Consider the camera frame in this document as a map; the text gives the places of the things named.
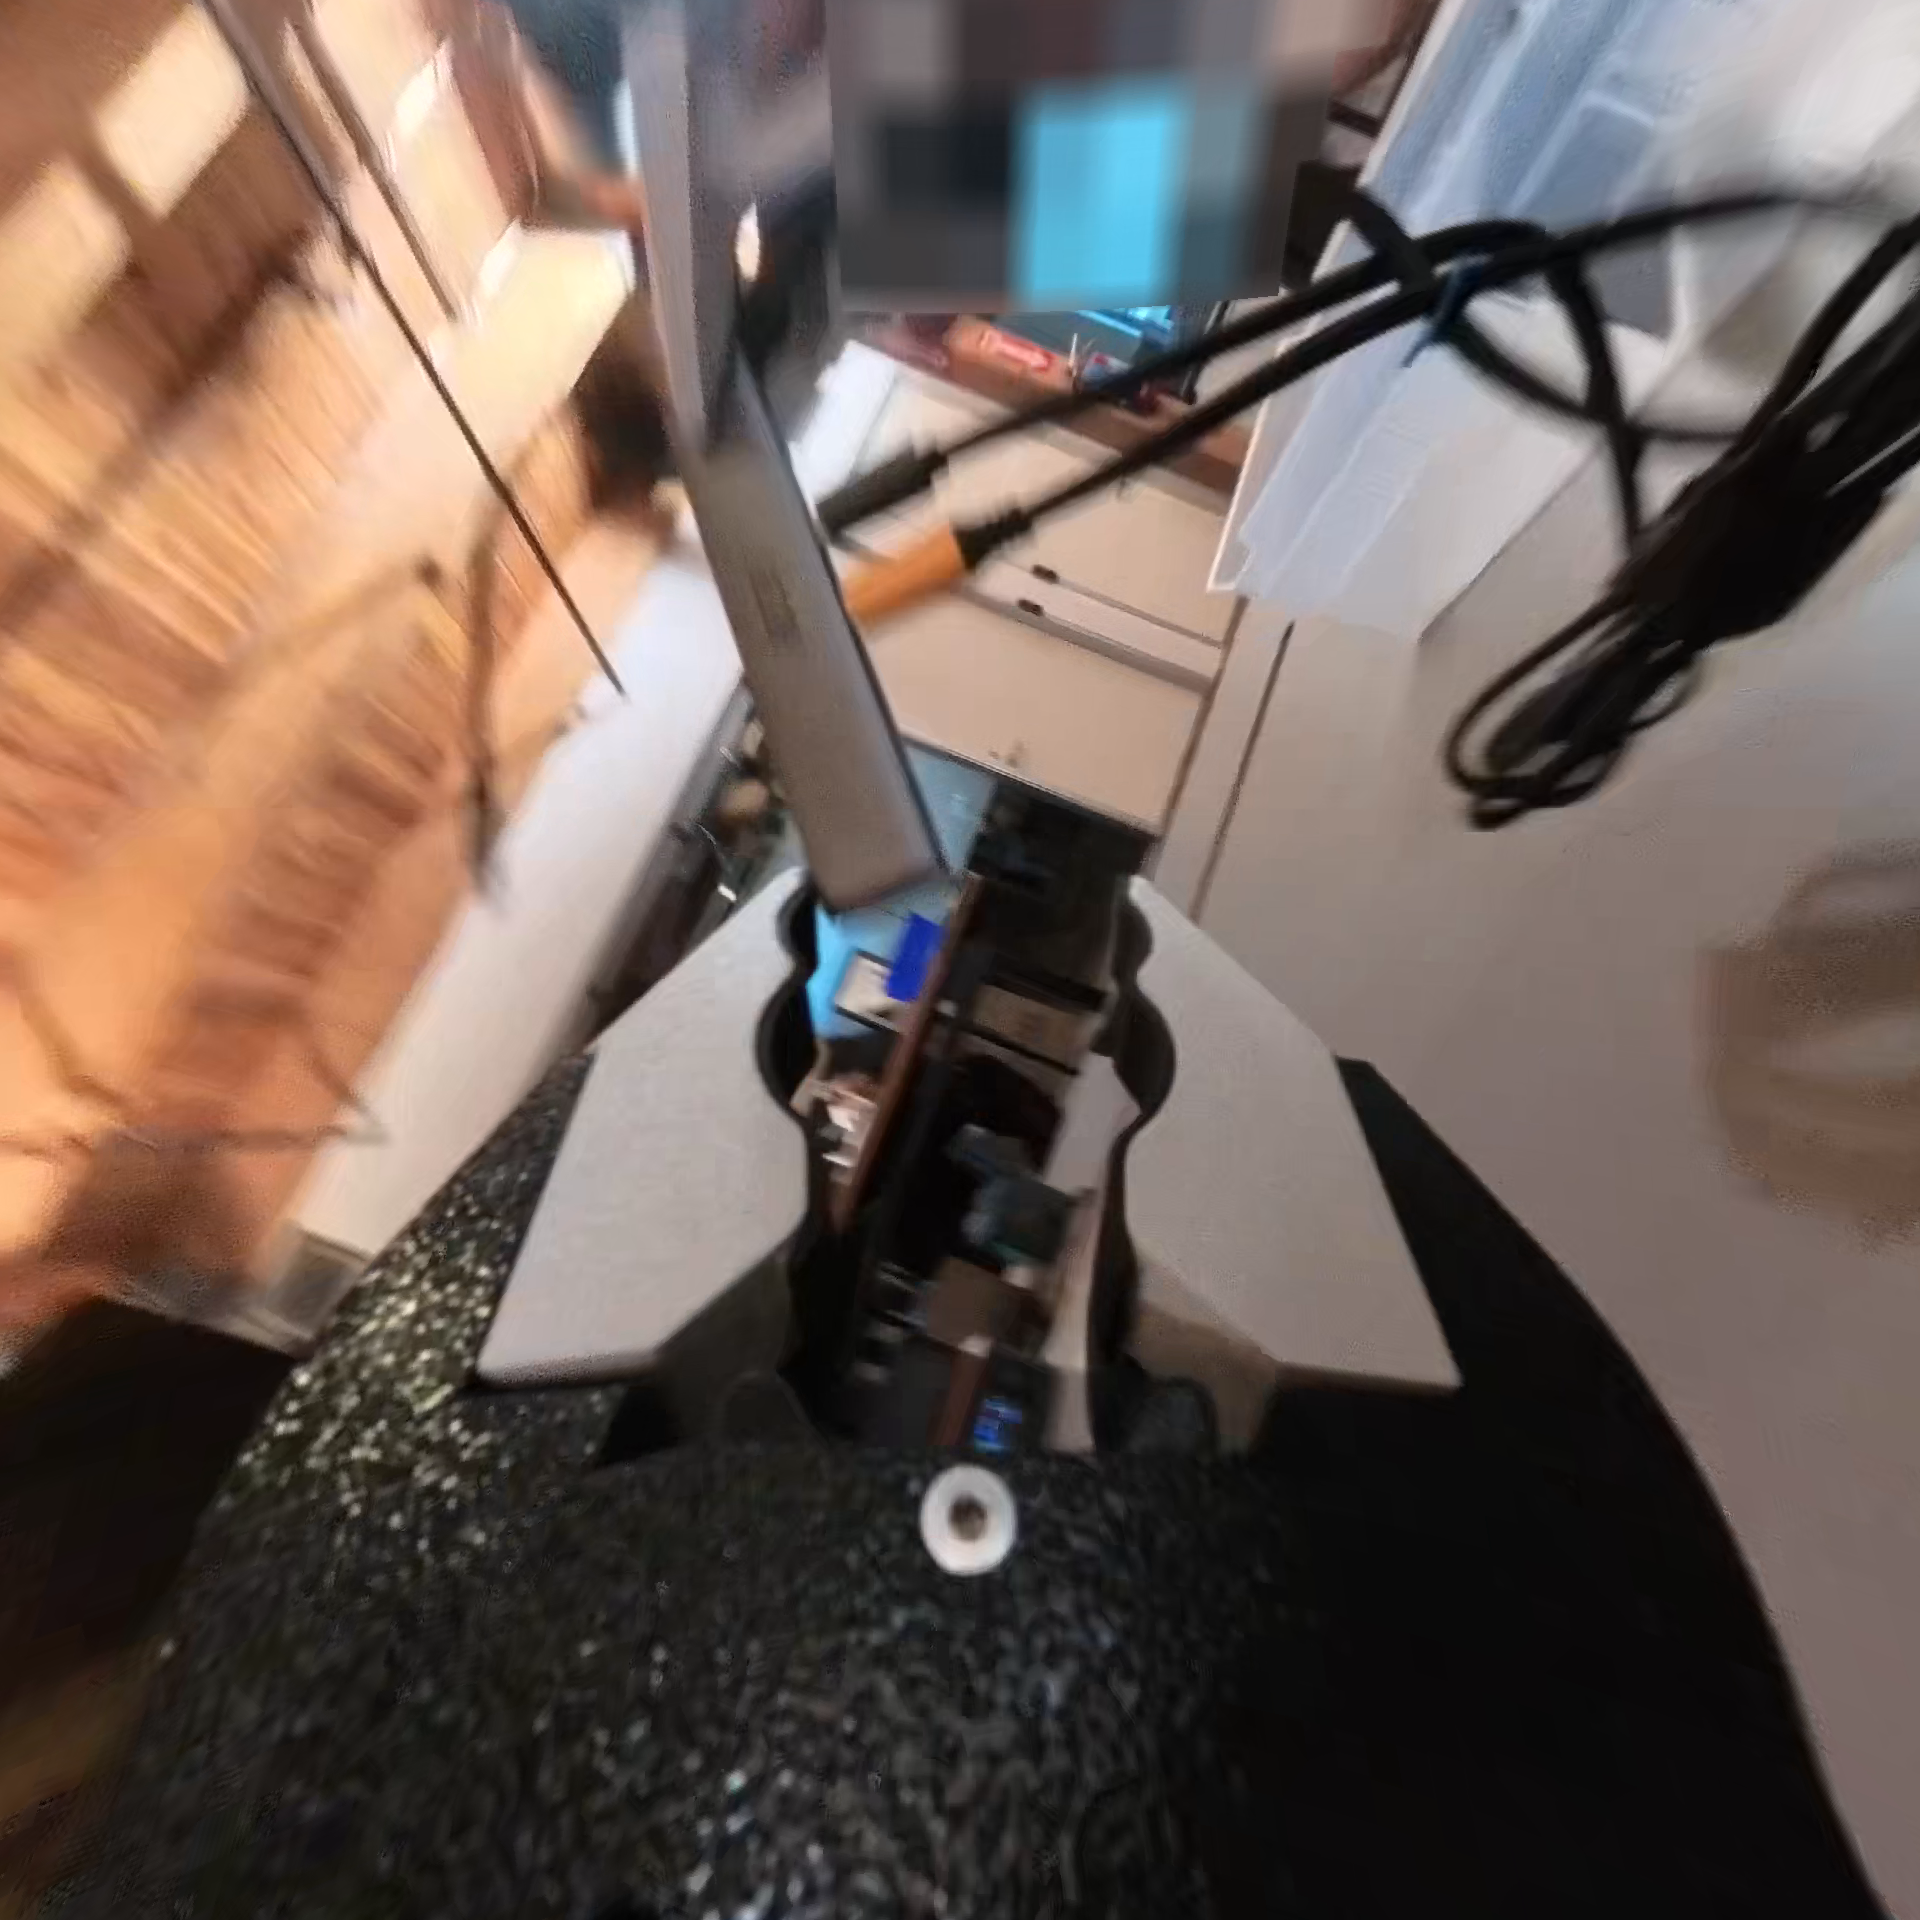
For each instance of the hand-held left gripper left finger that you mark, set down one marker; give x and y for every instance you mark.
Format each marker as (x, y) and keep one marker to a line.
(662, 1185)

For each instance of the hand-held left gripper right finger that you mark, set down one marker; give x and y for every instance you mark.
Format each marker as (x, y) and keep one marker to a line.
(1268, 1201)

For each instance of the brown circuit board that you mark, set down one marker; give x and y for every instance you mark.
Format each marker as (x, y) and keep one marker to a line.
(901, 1050)

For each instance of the silver metal bar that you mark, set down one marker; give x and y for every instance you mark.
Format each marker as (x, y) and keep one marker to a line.
(787, 598)

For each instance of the white cloth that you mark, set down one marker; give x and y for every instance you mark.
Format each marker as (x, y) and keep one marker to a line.
(1442, 450)

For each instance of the thin black rod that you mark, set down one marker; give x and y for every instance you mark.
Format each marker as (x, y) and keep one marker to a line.
(451, 382)

